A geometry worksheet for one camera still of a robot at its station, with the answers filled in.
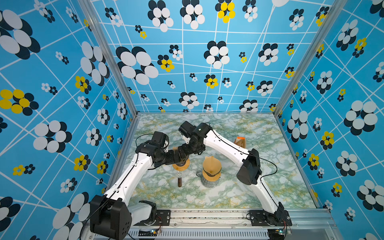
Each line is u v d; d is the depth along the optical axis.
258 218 0.74
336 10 0.69
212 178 0.77
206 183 0.81
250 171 0.52
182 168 0.79
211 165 0.77
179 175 0.84
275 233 0.70
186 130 0.67
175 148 0.76
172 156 0.71
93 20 0.72
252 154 0.54
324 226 0.74
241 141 0.93
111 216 0.39
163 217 0.74
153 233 0.70
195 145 0.70
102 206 0.41
